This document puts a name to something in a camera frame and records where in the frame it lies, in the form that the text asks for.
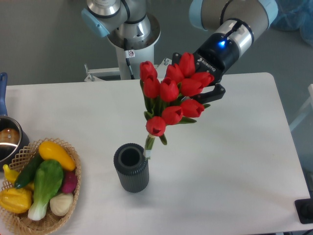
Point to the white onion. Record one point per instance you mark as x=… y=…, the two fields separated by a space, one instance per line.
x=61 y=203

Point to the yellow bell pepper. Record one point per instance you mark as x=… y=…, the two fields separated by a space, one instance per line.
x=16 y=200

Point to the dark green cucumber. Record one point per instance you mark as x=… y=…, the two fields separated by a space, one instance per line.
x=27 y=174

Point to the blue plastic bag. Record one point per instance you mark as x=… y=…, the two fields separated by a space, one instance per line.
x=295 y=15

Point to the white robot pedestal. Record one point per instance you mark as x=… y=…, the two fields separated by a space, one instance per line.
x=134 y=42

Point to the dark grey ribbed vase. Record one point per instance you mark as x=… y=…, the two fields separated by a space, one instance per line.
x=132 y=167

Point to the blue handled saucepan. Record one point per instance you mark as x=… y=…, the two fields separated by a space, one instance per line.
x=12 y=136

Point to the small yellow gourd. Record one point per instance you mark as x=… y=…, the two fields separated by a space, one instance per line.
x=11 y=176

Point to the yellow squash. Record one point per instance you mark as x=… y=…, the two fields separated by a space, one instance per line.
x=49 y=150

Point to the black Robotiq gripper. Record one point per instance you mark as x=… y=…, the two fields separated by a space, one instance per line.
x=216 y=55

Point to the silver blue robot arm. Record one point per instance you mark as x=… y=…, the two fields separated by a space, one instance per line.
x=243 y=21

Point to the purple red radish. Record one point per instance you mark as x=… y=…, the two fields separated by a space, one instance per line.
x=69 y=183

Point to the white frame at right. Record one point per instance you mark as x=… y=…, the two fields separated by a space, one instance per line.
x=303 y=111

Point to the black device at edge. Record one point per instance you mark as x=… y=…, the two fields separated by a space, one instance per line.
x=304 y=208

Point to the red tulip bouquet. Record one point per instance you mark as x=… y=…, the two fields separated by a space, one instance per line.
x=170 y=101

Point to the green bok choy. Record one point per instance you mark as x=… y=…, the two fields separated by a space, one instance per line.
x=48 y=179

